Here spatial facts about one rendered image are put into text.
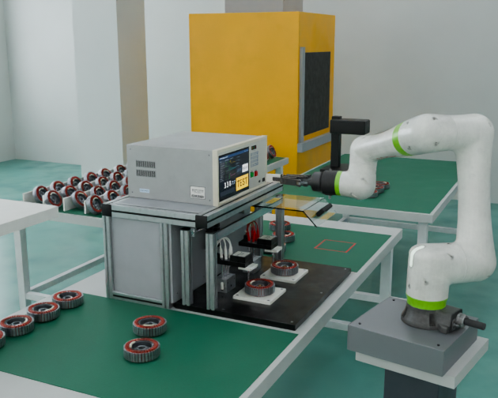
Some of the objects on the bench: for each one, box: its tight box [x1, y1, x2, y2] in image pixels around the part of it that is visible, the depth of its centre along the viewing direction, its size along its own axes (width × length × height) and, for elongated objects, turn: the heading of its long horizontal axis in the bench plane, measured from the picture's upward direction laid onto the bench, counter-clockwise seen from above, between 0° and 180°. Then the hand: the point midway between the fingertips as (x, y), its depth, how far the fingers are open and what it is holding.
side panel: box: [102, 216, 173, 310], centre depth 247 cm, size 28×3×32 cm, turn 65°
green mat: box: [0, 293, 299, 398], centre depth 215 cm, size 94×61×1 cm, turn 65°
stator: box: [270, 260, 299, 276], centre depth 272 cm, size 11×11×4 cm
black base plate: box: [175, 256, 351, 331], centre depth 263 cm, size 47×64×2 cm
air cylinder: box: [217, 273, 236, 293], centre depth 257 cm, size 5×8×6 cm
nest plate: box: [260, 268, 308, 283], centre depth 273 cm, size 15×15×1 cm
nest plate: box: [233, 287, 286, 305], centre depth 251 cm, size 15×15×1 cm
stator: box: [245, 278, 275, 297], centre depth 251 cm, size 11×11×4 cm
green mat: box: [251, 220, 392, 272], centre depth 329 cm, size 94×61×1 cm, turn 65°
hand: (273, 178), depth 262 cm, fingers closed
